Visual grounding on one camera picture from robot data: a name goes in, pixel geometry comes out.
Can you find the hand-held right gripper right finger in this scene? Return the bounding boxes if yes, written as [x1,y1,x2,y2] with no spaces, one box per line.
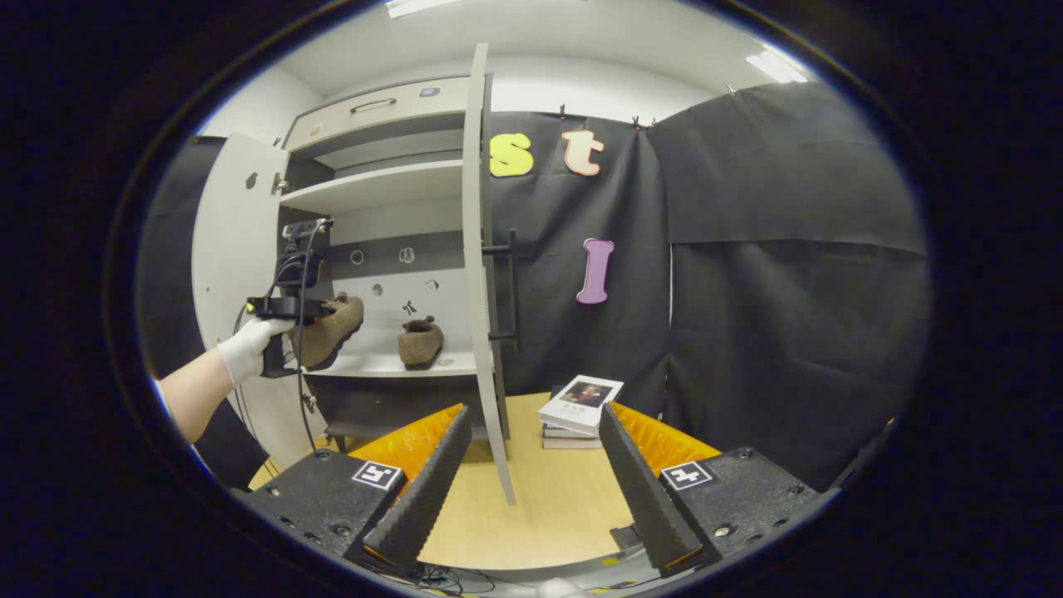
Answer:
[599,403,841,577]

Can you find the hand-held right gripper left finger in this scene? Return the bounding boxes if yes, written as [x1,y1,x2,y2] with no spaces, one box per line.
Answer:
[241,404,473,576]

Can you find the brown fuzzy shoe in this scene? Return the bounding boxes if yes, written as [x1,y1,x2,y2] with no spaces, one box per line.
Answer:
[397,316,444,369]
[292,292,365,371]

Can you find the grey cabinet door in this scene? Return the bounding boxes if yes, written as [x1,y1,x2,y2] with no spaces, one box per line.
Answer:
[191,133,321,470]
[463,43,517,506]

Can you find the grey shoe cabinet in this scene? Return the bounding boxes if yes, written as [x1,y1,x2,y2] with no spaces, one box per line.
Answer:
[191,43,520,507]

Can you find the grey cabinet drawer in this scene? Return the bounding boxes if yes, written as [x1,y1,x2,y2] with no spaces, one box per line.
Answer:
[285,76,471,152]

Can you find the white portrait cover book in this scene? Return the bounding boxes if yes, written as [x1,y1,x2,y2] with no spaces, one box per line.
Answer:
[538,375,625,437]

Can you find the black backdrop cloth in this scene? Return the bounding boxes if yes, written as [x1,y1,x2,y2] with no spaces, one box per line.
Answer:
[137,81,931,493]

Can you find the large ceiling light panel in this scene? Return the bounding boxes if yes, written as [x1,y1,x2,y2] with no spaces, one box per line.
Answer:
[386,0,466,19]

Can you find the narrow ceiling light panel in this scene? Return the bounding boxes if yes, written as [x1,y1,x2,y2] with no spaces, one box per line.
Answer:
[745,50,808,84]

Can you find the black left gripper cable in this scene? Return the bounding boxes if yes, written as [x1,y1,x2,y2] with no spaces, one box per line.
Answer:
[234,219,335,453]

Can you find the black cabinet door handle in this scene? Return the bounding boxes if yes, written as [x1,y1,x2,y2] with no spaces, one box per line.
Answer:
[482,230,520,341]

